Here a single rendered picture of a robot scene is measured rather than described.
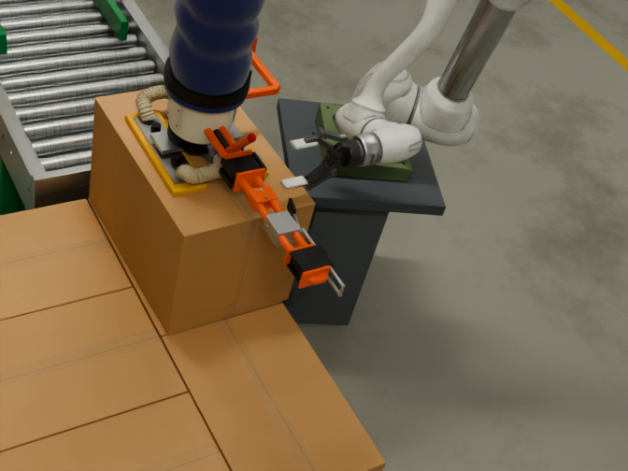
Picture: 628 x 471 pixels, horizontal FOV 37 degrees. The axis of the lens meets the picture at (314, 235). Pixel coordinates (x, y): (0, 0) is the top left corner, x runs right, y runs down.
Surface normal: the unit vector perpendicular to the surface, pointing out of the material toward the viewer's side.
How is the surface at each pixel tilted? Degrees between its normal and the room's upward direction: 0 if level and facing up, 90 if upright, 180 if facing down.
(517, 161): 0
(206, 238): 90
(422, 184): 0
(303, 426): 0
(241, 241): 90
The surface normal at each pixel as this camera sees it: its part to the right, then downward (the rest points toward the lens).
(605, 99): 0.21, -0.71
